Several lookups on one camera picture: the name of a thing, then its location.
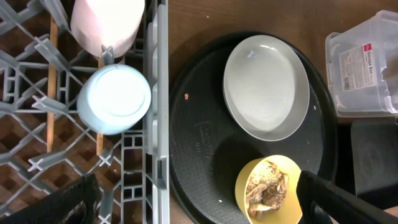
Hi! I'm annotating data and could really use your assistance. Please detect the pink plastic cup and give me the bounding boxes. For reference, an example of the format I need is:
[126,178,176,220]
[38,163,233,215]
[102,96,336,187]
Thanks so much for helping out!
[70,0,146,58]

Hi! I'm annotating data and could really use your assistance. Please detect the black rectangular tray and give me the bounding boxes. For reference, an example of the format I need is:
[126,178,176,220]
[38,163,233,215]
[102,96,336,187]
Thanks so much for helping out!
[335,119,397,210]

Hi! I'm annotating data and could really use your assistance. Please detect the light blue plastic cup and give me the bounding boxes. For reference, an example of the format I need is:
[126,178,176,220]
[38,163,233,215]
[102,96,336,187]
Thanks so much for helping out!
[76,64,152,135]

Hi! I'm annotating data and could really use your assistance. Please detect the yellow bowl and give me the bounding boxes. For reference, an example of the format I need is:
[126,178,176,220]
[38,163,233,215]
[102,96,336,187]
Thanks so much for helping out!
[234,155,302,224]

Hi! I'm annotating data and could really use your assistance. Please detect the light grey round plate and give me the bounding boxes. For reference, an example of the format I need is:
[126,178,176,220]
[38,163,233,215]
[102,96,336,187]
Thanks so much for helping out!
[223,35,310,141]

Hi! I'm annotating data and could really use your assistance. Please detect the food scraps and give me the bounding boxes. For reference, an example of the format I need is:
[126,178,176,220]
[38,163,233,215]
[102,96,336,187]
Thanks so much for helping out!
[246,161,289,220]

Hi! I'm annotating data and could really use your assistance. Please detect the black round tray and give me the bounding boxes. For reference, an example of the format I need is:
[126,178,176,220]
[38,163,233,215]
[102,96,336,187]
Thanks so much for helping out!
[169,31,338,223]

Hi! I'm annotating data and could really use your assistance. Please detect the grey dishwasher rack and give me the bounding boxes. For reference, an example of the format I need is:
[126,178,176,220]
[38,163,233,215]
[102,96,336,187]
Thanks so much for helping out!
[1,1,170,223]

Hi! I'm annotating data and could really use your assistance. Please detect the wooden chopstick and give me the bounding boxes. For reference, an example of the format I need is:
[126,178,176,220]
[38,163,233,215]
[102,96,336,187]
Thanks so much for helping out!
[96,57,104,156]
[47,17,58,152]

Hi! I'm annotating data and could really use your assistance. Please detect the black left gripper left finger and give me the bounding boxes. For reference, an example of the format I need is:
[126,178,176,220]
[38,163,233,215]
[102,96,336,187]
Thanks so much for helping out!
[1,174,100,224]

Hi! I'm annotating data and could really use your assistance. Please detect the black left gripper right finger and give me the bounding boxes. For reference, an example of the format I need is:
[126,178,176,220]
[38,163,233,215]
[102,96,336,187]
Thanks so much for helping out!
[297,170,397,224]

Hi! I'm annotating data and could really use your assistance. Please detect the clear plastic storage bin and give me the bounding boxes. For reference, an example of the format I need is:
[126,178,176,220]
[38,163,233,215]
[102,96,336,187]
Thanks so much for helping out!
[325,10,397,118]

